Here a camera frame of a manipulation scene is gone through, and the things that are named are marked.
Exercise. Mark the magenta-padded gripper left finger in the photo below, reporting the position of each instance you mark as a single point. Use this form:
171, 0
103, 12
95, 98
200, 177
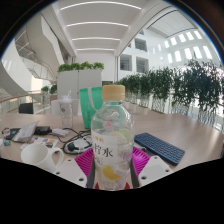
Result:
71, 171

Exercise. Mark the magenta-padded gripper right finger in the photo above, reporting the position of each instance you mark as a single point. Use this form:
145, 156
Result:
151, 170

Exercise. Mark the clear lemon water bottle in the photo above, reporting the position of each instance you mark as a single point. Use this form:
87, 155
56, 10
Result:
111, 133

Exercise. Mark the dark blue keyboard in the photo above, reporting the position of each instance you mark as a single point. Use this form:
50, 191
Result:
160, 148

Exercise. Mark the white cup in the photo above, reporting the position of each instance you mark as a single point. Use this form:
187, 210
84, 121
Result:
36, 155

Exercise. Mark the white power adapter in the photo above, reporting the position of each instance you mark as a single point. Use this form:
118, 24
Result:
60, 132

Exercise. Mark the black power adapter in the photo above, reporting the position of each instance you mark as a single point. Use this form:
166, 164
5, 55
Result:
43, 130

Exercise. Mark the clear white-capped sports bottle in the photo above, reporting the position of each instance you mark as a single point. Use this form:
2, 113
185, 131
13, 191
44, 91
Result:
66, 111

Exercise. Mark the green tote bag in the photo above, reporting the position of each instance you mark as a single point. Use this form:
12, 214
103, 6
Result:
86, 106

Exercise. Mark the black notebook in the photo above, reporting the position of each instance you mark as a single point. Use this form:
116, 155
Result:
12, 132

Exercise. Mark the teal marker pen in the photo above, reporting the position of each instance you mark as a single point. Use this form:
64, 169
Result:
6, 143

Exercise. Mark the black chair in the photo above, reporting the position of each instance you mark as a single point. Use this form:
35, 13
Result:
26, 108

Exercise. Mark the planter box with plants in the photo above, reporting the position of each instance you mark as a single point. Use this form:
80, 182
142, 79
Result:
50, 91

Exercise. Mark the white cabinet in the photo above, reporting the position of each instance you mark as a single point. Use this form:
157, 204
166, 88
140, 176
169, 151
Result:
78, 83

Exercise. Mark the row of green hedge plants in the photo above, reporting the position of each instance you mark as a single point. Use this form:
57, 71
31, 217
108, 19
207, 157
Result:
186, 83

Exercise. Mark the green plants on cabinet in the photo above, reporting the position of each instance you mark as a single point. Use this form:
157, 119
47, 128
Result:
80, 66

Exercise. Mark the ceiling strip lights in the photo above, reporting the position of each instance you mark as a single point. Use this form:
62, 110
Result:
96, 24

